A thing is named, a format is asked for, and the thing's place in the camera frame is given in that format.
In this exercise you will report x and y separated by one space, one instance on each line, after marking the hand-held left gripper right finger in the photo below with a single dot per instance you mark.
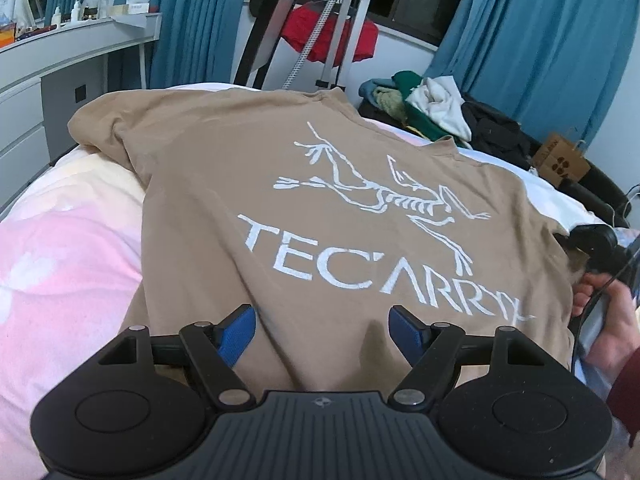
406 334

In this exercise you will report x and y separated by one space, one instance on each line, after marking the white bottle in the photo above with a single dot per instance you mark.
104 1
76 10
56 15

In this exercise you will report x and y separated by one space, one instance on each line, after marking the red cloth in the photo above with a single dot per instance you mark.
350 35

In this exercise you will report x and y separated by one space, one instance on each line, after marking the white dresser with drawers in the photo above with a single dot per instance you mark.
45 90

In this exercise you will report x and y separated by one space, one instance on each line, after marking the white garment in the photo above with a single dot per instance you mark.
447 102

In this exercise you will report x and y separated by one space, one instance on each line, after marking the orange box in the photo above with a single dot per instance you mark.
9 35

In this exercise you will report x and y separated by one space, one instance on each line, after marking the white cardboard box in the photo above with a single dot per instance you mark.
134 7

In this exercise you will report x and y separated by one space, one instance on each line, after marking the green garment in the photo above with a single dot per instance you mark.
425 120

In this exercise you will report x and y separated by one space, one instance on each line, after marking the pink and white bed blanket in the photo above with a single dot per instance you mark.
65 270

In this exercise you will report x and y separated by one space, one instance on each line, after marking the person's right forearm maroon sleeve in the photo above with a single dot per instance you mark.
626 400

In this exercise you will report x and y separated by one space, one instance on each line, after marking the silver folded ironing board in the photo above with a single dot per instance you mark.
267 30

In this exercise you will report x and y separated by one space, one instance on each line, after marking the black garment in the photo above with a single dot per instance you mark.
492 130

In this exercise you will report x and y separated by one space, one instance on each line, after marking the tan printed t-shirt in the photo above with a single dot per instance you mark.
280 200

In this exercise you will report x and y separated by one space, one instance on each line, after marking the teal garment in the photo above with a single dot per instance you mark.
372 91

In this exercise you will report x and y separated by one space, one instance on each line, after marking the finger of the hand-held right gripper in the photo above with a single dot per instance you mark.
592 239

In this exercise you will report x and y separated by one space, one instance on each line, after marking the metal rack stand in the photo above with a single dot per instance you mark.
345 35

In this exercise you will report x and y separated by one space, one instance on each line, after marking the person's right hand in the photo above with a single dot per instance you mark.
617 320

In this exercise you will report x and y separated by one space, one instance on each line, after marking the brown paper bag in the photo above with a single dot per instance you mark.
560 160

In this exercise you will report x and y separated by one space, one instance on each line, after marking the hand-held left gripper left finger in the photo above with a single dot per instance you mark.
239 336

